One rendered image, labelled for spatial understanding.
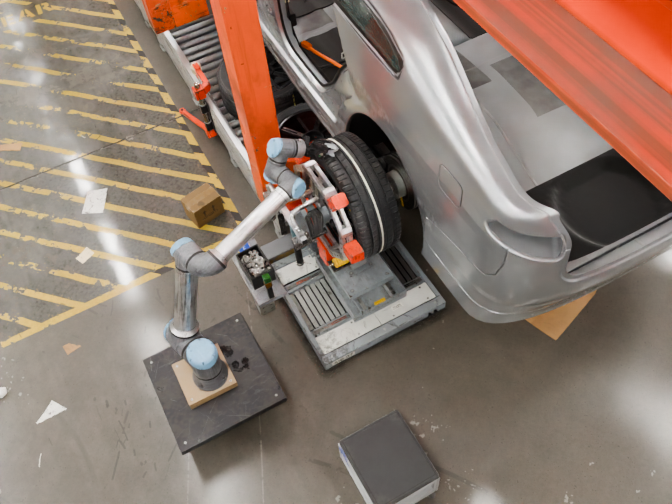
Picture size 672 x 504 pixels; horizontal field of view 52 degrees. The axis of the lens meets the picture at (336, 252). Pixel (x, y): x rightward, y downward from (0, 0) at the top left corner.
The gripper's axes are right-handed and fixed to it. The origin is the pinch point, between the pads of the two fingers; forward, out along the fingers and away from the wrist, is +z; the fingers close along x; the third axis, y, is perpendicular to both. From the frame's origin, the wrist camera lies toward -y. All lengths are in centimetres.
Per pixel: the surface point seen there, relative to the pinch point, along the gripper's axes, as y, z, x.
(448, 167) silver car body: 72, 6, 30
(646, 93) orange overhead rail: 200, -93, 114
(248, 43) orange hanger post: -20, -49, 40
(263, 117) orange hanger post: -29.2, -27.3, 0.4
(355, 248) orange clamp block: 33, 7, -38
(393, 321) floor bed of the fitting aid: 24, 62, -100
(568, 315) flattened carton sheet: 68, 152, -70
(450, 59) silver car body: 47, 8, 67
